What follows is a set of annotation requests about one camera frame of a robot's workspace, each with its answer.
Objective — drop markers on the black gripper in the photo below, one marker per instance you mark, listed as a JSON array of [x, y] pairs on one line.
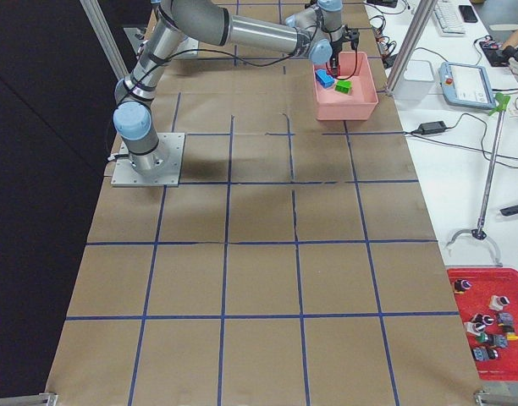
[[335, 54]]

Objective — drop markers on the blue three-stud toy block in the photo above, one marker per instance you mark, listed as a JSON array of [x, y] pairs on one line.
[[324, 79]]

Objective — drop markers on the green toy block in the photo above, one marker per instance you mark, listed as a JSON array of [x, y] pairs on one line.
[[343, 87]]

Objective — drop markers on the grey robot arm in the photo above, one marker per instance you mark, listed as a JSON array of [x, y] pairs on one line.
[[316, 32]]

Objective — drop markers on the pink plastic box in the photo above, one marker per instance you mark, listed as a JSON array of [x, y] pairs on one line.
[[353, 96]]

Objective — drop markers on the white square device box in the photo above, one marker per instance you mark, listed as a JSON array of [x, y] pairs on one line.
[[416, 82]]

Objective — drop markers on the black power adapter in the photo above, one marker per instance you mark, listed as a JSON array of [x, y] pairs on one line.
[[434, 127]]

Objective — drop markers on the white keyboard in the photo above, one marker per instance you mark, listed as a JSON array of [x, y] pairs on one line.
[[447, 19]]

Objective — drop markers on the blue teach pendant tablet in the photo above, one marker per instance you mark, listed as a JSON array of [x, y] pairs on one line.
[[465, 85]]

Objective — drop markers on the black smartphone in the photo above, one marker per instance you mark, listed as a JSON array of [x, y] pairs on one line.
[[468, 14]]

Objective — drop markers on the red tray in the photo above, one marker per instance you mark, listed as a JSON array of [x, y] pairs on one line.
[[487, 299]]

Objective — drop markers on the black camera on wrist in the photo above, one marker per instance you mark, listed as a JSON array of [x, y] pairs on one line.
[[351, 35]]

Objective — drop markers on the aluminium frame post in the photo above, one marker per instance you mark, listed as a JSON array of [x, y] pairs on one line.
[[420, 19]]

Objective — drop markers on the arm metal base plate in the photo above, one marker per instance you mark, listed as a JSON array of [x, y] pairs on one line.
[[162, 167]]

